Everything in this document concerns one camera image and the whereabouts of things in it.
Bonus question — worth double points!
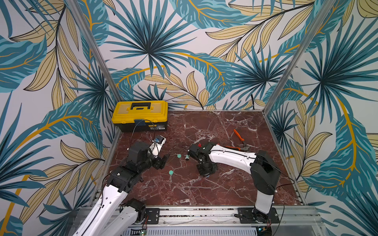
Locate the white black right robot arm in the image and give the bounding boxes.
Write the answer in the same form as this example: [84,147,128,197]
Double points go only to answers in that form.
[188,143,281,223]

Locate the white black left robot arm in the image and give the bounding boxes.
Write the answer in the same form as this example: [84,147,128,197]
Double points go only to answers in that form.
[73,135,168,236]

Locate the yellow black toolbox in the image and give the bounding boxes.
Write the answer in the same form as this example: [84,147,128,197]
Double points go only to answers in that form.
[112,100,168,133]

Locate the orange handled pliers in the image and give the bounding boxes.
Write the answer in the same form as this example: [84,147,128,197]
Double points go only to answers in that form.
[225,129,250,152]

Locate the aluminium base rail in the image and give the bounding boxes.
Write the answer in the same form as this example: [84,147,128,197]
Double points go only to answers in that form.
[118,206,325,236]

